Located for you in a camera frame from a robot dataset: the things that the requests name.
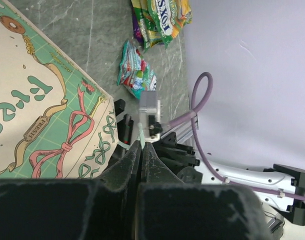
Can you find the teal Fox's snack packet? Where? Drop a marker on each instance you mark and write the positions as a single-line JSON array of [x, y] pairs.
[[135, 73]]

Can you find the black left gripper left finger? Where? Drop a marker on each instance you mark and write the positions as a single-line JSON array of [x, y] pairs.
[[101, 208]]

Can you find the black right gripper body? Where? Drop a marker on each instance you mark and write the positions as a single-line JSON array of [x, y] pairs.
[[125, 125]]

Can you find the green printed paper bag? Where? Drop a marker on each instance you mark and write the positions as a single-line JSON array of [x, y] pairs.
[[55, 121]]

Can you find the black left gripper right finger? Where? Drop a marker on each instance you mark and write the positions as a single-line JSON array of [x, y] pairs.
[[169, 209]]

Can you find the purple snack packet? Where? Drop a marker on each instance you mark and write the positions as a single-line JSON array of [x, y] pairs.
[[136, 29]]

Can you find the yellow green snack packet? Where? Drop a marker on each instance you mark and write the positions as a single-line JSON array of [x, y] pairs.
[[147, 27]]

